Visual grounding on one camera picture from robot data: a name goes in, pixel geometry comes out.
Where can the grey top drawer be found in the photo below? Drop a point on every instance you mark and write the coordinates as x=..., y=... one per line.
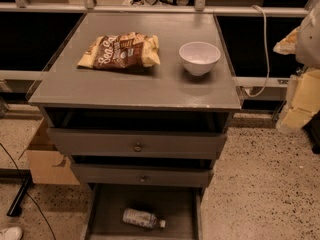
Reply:
x=137, y=143

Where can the grey bottom drawer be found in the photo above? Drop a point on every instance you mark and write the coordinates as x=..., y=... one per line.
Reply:
x=178, y=206

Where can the grey middle drawer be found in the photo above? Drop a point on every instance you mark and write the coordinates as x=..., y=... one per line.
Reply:
x=131, y=175

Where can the brown sea salt chip bag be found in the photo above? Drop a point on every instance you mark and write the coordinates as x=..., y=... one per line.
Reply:
x=121, y=52

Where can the metal railing frame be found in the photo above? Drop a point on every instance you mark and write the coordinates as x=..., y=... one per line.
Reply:
x=160, y=4

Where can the grey drawer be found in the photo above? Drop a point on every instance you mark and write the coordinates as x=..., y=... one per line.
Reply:
x=131, y=175
x=178, y=206
x=137, y=143

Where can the white bowl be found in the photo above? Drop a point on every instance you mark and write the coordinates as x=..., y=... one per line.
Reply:
x=199, y=58

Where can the black table leg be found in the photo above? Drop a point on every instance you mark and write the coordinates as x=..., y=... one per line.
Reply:
x=15, y=209

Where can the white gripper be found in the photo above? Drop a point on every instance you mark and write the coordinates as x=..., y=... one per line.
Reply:
x=310, y=42

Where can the white shoe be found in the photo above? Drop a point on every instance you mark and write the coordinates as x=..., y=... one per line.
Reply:
x=11, y=233

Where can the grey drawer cabinet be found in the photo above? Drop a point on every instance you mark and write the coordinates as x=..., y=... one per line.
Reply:
x=165, y=98

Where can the cardboard box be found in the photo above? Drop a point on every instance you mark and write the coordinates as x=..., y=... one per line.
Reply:
x=47, y=165

